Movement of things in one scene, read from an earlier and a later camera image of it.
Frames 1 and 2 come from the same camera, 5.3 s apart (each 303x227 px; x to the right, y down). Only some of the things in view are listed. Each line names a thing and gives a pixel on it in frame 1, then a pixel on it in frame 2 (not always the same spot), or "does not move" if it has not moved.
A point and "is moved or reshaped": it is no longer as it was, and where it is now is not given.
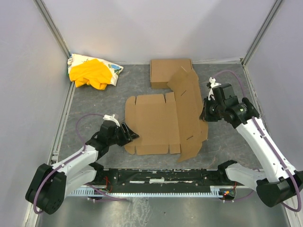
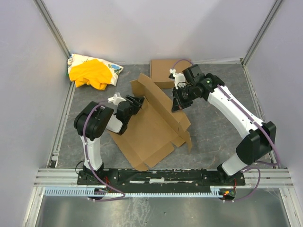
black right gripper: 206,110 -> 179,99
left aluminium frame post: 45,11 does not move
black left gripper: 123,134 -> 132,103
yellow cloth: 93,72 does not move
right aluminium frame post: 273,10 does not move
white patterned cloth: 115,70 does not move
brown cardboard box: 173,124 is moved or reshaped
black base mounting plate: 165,178 does not move
